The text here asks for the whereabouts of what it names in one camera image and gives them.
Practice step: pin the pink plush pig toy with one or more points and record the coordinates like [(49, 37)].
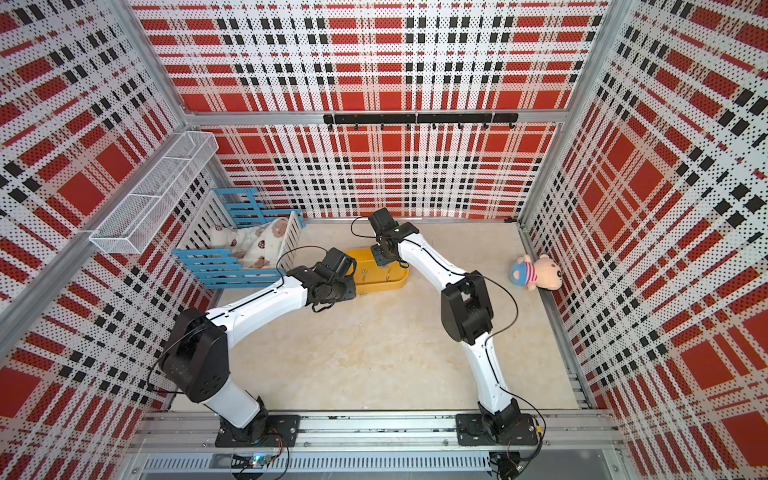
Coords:
[(543, 273)]

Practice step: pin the white plush toy in crate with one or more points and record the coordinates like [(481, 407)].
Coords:
[(254, 247)]

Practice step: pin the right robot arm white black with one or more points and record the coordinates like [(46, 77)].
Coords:
[(466, 316)]

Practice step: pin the blue white slatted crate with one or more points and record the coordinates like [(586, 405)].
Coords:
[(235, 208)]

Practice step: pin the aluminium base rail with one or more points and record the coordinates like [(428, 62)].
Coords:
[(575, 444)]

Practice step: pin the yellow plastic storage box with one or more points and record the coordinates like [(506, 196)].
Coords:
[(370, 278)]

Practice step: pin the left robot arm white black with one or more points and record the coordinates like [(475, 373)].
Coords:
[(197, 356)]

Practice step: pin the black hook rail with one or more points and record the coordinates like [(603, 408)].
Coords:
[(357, 120)]

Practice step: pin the green circuit board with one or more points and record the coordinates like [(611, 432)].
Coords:
[(252, 461)]

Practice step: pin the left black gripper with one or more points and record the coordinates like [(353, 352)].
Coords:
[(351, 293)]

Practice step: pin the white wire mesh basket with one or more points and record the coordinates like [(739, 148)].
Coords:
[(133, 223)]

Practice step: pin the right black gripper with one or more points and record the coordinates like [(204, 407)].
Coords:
[(381, 255)]

